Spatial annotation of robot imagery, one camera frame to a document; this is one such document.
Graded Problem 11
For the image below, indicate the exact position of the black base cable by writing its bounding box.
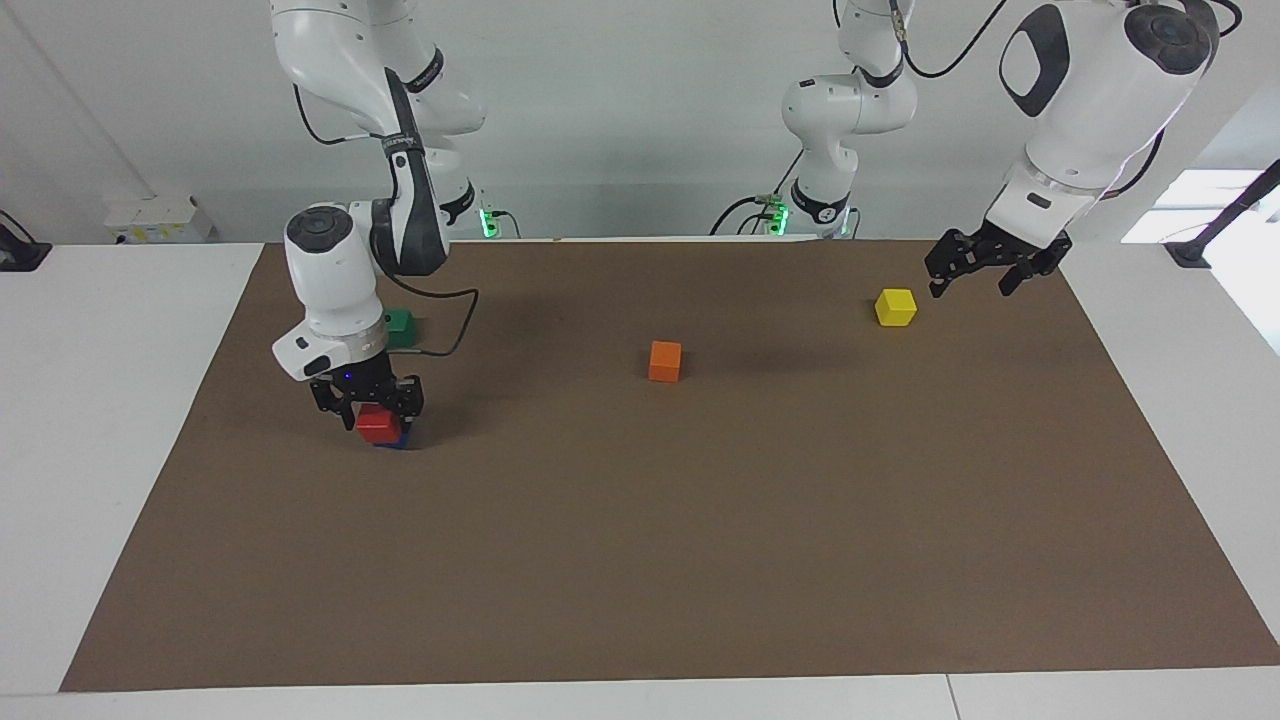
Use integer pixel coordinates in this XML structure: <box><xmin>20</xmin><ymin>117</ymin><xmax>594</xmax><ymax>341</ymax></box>
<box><xmin>709</xmin><ymin>150</ymin><xmax>806</xmax><ymax>237</ymax></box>

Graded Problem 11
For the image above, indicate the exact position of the brown table mat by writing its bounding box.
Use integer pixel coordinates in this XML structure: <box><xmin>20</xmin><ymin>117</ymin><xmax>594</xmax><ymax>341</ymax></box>
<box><xmin>60</xmin><ymin>238</ymin><xmax>1280</xmax><ymax>693</ymax></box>

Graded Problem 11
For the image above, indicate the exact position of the white electrical box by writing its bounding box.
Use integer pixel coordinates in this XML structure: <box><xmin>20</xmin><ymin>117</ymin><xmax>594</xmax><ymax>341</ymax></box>
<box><xmin>104</xmin><ymin>194</ymin><xmax>214</xmax><ymax>245</ymax></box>

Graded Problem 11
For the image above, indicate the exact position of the black clamp mount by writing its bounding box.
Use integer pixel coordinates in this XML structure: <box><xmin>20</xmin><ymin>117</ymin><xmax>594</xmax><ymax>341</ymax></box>
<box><xmin>0</xmin><ymin>210</ymin><xmax>52</xmax><ymax>273</ymax></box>

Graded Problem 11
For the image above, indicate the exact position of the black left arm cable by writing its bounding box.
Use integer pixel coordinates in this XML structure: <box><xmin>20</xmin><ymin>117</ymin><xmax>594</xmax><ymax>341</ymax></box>
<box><xmin>892</xmin><ymin>0</ymin><xmax>1011</xmax><ymax>81</ymax></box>

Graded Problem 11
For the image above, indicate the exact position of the red wooden block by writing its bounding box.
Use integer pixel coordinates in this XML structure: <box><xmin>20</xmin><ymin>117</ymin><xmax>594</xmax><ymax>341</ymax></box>
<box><xmin>356</xmin><ymin>403</ymin><xmax>403</xmax><ymax>446</ymax></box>

